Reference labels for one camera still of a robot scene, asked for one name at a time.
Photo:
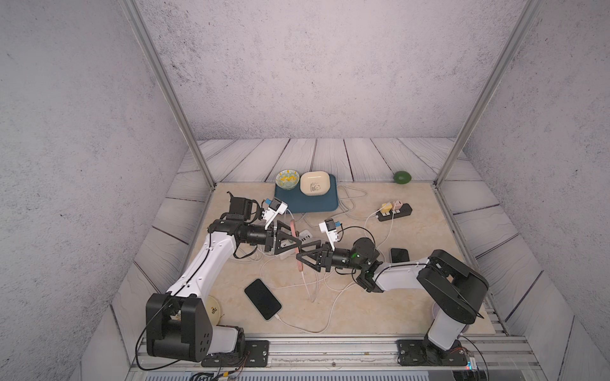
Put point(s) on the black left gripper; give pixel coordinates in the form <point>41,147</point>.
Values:
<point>268,242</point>

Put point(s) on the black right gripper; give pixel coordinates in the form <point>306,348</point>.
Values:
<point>326,258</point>

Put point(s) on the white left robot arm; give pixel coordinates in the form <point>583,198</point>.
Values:
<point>177,323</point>

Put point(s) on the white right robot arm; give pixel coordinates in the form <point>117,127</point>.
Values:
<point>457,289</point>

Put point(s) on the white black-screen phone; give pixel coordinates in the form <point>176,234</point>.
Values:
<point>267,304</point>

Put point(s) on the white power strip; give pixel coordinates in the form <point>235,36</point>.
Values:
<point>304,236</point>

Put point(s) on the dark teal tray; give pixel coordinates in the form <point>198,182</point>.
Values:
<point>299,203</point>

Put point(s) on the patterned teal yellow bowl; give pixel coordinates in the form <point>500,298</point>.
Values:
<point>287,179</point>

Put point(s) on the cream square panda bowl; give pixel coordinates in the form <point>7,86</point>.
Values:
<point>315,183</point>

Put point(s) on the yellow usb charger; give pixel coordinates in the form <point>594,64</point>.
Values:
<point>386,208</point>

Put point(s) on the cream yellow plate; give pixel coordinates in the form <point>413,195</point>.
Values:
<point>214,310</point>

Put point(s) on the black power strip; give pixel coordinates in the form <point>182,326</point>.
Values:
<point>405,210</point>

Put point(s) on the green lime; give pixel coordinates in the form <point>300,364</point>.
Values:
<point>402,177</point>

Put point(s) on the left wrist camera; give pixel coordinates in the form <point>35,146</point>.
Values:
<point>273,208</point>

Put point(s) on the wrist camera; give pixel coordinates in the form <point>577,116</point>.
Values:
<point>273,208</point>
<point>330,228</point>

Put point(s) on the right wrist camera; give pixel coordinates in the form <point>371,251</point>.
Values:
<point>330,228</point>

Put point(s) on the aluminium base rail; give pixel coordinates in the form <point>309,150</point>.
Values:
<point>356,357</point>

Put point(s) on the aluminium frame post left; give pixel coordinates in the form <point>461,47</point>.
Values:
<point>146,43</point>

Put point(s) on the aluminium frame post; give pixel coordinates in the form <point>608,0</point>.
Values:
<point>523,24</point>
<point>146,43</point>

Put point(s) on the aluminium frame post right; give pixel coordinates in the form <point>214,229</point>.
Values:
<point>523,24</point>

